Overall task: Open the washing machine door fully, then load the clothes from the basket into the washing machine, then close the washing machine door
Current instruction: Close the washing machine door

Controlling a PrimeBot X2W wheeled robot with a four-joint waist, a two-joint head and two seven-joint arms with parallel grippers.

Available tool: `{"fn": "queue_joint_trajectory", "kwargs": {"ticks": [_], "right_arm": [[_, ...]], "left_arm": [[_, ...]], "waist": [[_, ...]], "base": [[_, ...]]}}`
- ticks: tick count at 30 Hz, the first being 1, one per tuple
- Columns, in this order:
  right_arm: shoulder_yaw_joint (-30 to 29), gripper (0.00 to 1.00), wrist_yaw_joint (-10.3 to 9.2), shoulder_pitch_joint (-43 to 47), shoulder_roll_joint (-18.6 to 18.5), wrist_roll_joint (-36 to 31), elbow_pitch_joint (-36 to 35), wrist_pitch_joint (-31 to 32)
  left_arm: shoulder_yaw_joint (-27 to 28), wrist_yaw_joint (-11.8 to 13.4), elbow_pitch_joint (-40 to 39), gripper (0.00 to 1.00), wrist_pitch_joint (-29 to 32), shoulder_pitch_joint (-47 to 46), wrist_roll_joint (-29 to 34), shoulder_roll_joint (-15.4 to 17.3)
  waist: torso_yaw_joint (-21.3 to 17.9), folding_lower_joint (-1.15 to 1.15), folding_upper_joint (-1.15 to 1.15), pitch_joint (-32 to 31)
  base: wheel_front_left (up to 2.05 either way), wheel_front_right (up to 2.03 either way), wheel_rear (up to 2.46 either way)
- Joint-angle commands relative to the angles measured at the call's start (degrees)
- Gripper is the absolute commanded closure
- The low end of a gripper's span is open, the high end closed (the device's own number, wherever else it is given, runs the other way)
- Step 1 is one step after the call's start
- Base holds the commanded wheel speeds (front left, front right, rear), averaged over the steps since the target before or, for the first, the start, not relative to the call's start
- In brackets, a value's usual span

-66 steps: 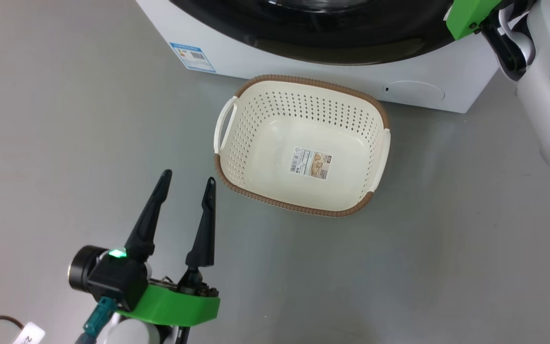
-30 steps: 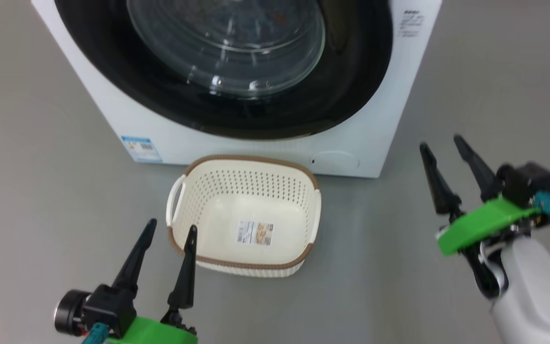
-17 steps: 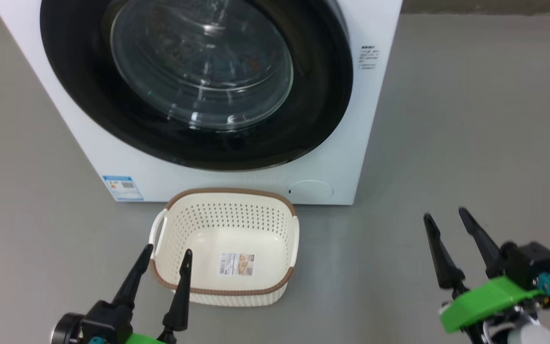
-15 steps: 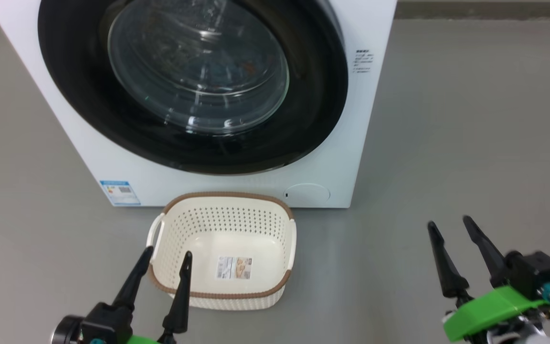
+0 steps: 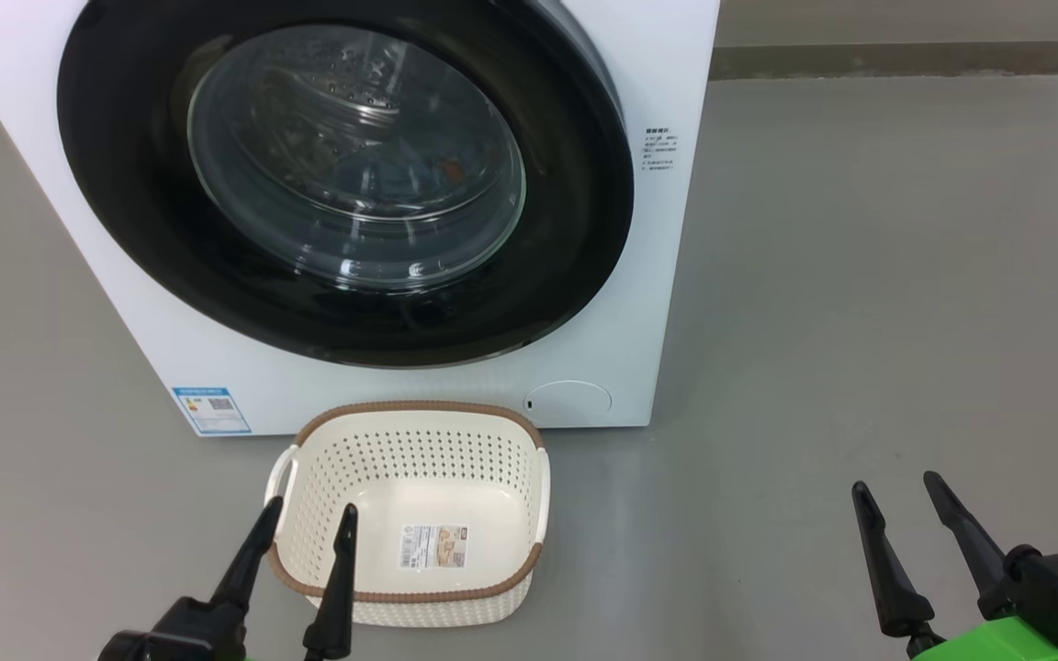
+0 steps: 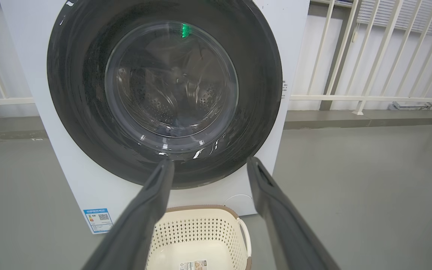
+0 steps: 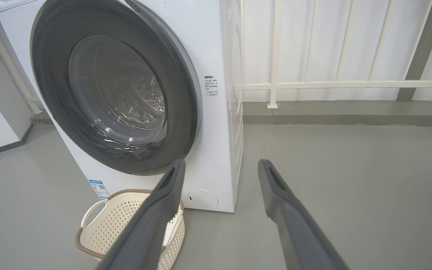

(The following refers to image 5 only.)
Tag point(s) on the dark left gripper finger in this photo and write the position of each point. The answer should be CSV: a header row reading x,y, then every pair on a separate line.
x,y
338,606
249,569

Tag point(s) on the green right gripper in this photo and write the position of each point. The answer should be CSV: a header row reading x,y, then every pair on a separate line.
x,y
988,643

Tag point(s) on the black-rimmed glass washer door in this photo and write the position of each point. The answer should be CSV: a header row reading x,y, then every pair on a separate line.
x,y
125,202

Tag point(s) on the white front-load washing machine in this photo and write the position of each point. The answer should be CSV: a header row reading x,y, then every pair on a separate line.
x,y
630,275

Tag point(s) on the stainless steel washing machine drum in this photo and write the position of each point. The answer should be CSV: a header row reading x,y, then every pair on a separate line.
x,y
336,119

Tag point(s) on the cream perforated laundry basket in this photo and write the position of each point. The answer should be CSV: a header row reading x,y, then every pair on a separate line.
x,y
419,610

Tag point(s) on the product label sticker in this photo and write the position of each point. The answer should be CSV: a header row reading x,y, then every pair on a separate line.
x,y
433,546

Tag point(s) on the blue energy label sticker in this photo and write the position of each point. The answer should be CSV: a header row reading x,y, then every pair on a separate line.
x,y
212,410

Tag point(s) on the round filter cover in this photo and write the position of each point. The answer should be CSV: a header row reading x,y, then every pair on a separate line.
x,y
570,404

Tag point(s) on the small printed text sticker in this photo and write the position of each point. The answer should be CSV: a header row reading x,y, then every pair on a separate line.
x,y
659,150

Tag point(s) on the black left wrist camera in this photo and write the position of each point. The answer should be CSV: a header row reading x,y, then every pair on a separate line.
x,y
189,633

